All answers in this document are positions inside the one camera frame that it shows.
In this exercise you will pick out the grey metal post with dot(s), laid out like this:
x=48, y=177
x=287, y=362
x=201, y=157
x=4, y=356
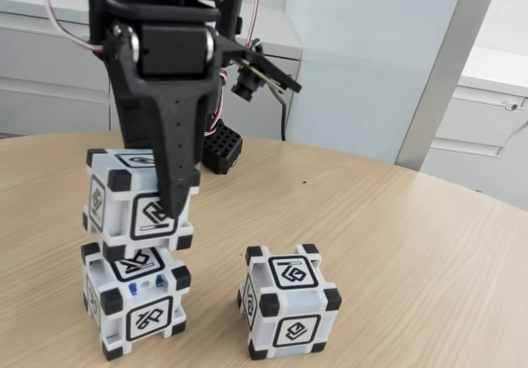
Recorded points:
x=449, y=67

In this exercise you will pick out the white drawer cabinet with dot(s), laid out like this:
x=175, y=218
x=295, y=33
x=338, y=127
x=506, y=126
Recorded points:
x=474, y=128

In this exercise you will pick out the silver cabinet lock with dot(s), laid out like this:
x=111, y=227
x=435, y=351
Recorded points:
x=513, y=106

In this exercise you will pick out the white cube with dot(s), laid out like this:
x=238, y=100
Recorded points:
x=295, y=331
x=142, y=223
x=148, y=322

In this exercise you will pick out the black gripper camera module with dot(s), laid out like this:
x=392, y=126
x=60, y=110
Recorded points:
x=264, y=69

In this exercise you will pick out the white cube, key print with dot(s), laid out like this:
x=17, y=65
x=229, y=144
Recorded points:
x=148, y=322

